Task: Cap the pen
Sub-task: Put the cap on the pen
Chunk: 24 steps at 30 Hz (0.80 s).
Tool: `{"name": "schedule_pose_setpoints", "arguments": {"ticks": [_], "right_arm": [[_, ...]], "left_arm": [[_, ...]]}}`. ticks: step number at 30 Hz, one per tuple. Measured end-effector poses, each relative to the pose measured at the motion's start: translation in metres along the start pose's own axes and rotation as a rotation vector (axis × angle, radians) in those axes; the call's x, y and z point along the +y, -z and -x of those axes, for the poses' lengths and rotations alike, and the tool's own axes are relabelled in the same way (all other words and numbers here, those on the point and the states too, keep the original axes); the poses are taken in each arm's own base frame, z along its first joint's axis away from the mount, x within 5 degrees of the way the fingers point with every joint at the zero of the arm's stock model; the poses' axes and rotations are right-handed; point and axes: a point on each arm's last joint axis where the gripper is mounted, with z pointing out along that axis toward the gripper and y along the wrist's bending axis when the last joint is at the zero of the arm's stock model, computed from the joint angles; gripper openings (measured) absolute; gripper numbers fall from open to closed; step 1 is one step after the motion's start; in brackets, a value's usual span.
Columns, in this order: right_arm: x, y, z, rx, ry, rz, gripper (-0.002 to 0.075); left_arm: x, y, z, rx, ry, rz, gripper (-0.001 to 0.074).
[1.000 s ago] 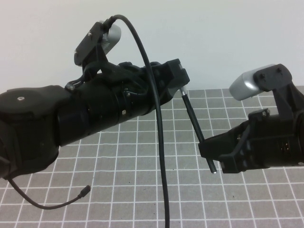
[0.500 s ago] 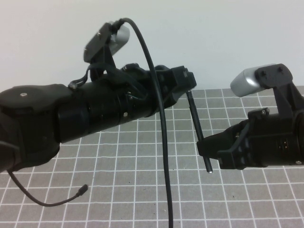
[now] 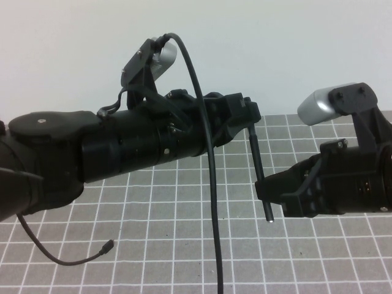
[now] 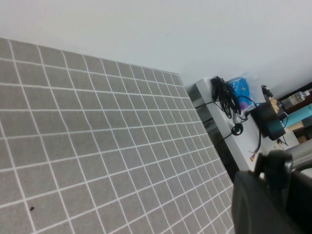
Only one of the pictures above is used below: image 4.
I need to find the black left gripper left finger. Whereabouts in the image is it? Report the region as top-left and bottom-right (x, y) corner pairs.
(231, 170), (306, 234)

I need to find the black power supply box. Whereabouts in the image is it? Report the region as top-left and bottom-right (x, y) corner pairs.
(250, 101), (287, 141)

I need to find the thin dark blue cable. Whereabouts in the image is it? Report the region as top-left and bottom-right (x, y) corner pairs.
(237, 95), (263, 155)

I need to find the dark wooden shelf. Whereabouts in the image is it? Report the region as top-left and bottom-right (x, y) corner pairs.
(277, 81), (312, 101)

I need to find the teal box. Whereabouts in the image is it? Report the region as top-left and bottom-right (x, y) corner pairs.
(283, 103), (312, 129)

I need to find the clear bottle with label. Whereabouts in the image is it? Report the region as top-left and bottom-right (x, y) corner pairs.
(288, 90), (306, 106)

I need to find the grey white-grid tablecloth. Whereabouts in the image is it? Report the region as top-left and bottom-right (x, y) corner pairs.
(0, 37), (235, 234)

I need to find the white side table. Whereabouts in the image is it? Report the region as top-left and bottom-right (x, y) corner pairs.
(187, 78), (312, 176)

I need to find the small coiled black cable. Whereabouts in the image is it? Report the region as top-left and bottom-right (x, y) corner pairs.
(231, 123), (244, 137)

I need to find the blue tissue pack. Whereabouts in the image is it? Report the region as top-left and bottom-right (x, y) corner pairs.
(227, 77), (257, 116)

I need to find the black cable bundle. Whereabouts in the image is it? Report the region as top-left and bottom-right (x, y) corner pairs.
(210, 76), (245, 120)

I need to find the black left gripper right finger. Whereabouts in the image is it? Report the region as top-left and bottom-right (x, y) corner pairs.
(284, 171), (312, 234)

